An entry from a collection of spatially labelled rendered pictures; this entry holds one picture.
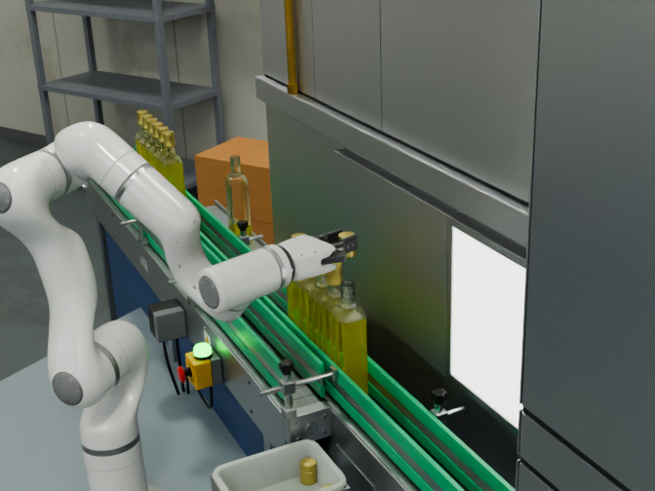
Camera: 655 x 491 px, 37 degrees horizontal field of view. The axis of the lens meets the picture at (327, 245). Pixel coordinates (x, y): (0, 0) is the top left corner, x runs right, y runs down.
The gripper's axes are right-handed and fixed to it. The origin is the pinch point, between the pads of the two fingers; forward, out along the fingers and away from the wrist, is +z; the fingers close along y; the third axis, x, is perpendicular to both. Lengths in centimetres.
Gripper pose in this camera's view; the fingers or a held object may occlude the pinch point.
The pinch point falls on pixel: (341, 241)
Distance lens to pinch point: 189.2
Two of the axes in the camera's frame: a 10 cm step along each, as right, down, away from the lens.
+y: 6.6, 2.7, -7.0
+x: -0.4, -9.2, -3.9
